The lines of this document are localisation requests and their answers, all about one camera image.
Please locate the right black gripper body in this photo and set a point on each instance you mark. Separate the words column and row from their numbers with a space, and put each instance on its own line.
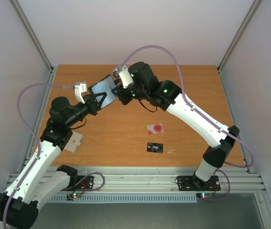
column 123, row 94

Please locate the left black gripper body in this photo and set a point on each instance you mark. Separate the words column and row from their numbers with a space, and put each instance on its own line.
column 93, row 109

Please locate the black leather card holder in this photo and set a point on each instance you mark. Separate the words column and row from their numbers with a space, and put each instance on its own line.
column 104, row 85

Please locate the red white credit card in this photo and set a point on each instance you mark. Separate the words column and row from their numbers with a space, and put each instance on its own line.
column 155, row 128

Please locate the black VIP credit card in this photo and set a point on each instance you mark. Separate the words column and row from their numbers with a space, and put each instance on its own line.
column 154, row 147

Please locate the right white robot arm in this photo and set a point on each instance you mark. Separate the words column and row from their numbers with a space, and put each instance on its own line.
column 139, row 82

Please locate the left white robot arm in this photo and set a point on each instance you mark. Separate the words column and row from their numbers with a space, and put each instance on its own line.
column 21, row 202

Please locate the grey card holder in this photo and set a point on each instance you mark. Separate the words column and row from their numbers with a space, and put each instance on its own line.
column 74, row 142

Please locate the left circuit board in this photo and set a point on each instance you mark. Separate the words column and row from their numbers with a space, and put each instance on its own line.
column 74, row 196

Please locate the circuit board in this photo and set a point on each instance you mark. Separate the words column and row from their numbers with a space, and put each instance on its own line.
column 74, row 196
column 204, row 195

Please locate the right circuit board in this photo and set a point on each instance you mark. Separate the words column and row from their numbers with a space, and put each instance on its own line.
column 204, row 195

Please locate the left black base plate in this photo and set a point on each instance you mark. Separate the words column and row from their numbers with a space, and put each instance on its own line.
column 86, row 183

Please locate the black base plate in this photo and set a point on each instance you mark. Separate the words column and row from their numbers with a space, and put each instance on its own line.
column 86, row 183
column 190, row 183

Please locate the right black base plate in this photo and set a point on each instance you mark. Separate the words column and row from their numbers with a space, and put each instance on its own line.
column 190, row 183

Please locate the grey slotted cable duct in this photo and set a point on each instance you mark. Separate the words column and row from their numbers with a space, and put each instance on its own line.
column 125, row 198

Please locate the left aluminium corner post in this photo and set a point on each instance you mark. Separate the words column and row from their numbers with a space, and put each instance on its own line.
column 24, row 20

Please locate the aluminium corner post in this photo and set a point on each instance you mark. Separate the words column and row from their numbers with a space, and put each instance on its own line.
column 24, row 20
column 240, row 31

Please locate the aluminium frame rails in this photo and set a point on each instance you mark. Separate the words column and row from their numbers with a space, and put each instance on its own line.
column 162, row 179

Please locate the right aluminium corner post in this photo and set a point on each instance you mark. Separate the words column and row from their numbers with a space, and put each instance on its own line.
column 240, row 31

